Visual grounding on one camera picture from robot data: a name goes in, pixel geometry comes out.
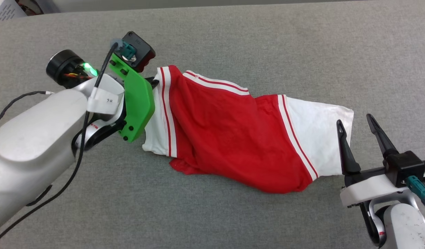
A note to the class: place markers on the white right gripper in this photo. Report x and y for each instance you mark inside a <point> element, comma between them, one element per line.
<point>371,188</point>

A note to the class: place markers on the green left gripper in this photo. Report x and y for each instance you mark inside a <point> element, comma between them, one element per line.
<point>138,100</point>

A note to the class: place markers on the red and white shirt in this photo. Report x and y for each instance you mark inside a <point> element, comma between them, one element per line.
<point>226,135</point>

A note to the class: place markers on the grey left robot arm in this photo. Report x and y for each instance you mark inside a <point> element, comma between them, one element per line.
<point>36,145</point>

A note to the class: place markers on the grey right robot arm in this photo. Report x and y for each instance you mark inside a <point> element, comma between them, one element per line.
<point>403,224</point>

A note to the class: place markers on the white equipment box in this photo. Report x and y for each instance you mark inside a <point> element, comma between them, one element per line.
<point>3,10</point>

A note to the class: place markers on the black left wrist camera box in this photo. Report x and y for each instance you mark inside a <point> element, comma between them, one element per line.
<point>139,48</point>

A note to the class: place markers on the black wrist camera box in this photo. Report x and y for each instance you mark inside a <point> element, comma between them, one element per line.
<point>406,167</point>
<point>139,48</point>

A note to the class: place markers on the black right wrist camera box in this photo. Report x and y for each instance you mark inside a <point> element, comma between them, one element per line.
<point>406,167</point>

